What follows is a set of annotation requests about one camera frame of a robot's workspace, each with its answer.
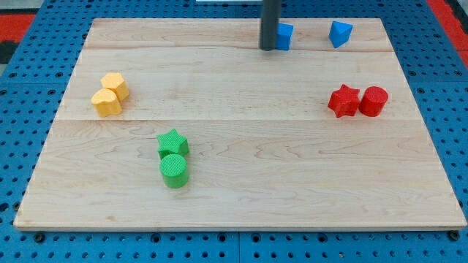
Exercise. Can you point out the light wooden board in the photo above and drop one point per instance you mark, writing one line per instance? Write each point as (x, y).
(266, 154)

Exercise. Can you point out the green star block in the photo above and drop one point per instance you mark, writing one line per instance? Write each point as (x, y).
(172, 143)

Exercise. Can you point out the green cylinder block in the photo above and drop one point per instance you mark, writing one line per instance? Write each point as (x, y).
(174, 171)

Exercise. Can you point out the blue cube block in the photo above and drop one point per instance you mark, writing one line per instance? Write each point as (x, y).
(284, 35)

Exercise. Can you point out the red star block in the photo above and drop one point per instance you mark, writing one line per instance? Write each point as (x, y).
(344, 101)

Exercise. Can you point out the yellow hexagon block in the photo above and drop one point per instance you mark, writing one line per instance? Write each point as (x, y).
(116, 83)

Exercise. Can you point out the yellow heart block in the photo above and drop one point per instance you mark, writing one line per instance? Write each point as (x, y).
(106, 103)

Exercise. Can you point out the red cylinder block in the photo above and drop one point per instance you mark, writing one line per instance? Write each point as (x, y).
(373, 101)

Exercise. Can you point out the blue triangular block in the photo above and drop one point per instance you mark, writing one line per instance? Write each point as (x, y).
(339, 33)

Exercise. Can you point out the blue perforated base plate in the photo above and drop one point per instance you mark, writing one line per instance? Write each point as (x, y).
(37, 75)

